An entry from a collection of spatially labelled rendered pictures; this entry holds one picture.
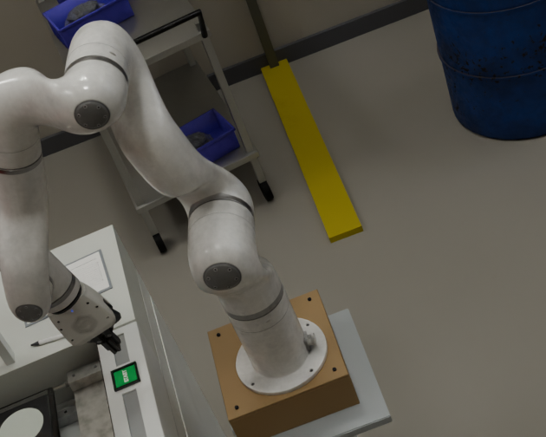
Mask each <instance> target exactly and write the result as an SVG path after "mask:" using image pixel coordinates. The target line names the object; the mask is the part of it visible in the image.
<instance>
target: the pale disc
mask: <svg viewBox="0 0 546 437"><path fill-rule="evenodd" d="M42 424H43V416H42V413H41V412H40V411H39V410H37V409H35V408H24V409H21V410H18V411H16V412H15V413H14V414H12V415H11V416H9V417H8V418H7V419H6V420H5V421H4V423H3V425H2V426H1V427H0V437H36V436H37V434H38V433H39V432H40V430H41V428H42Z"/></svg>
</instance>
